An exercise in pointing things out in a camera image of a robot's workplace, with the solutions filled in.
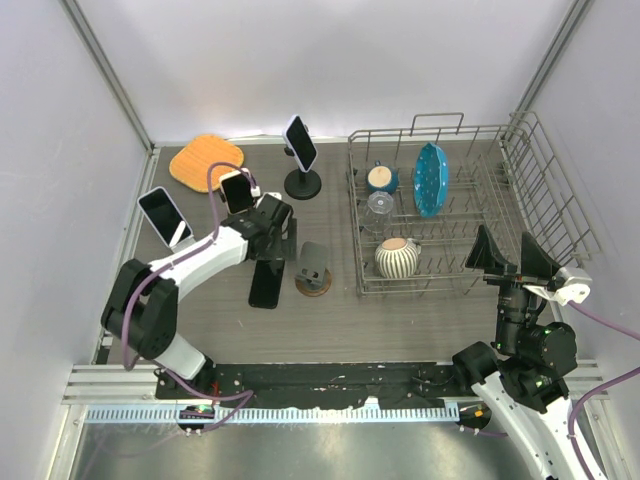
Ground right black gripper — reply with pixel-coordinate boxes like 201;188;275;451
465;223;561;351

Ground black phone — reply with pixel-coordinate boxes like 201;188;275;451
248;259;285;309

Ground grey stand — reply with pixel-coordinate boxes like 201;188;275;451
295;241;332;297

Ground pink case phone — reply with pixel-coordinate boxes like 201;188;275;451
219;169;254;215

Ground lavender case phone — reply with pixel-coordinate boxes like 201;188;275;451
137;186;193;248

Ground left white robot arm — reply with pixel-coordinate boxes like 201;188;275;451
101;193;293;399

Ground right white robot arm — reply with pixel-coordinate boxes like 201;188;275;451
451;225;605;479

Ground black tall pole stand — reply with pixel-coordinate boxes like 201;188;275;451
284;143;322;200

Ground white case phone on pole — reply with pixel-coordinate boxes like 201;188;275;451
283;115;318;173

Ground white phone stand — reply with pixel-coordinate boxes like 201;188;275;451
169;232;197;253

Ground clear glass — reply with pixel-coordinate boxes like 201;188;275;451
361;191;394;235

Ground striped ceramic mug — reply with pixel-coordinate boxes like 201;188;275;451
374;237;421;280

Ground teal speckled plate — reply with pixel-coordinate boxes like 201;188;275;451
413;143;449;218

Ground blue mug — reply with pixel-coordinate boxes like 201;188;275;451
366;161;399;195

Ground orange woven mat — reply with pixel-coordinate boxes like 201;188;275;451
169;134;244;193

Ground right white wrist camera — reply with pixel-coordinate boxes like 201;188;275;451
524;267;593;306

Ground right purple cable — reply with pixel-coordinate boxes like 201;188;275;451
569;302;640;480

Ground purple cable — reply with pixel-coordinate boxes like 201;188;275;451
119;161;261;441
569;302;640;480

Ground grey wire dish rack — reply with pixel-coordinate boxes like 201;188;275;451
346;111;602;296

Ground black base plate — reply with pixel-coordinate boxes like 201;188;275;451
154;360;496;410

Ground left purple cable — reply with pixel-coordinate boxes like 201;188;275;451
119;161;261;441

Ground white cable duct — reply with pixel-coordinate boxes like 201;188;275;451
85;402;459;425

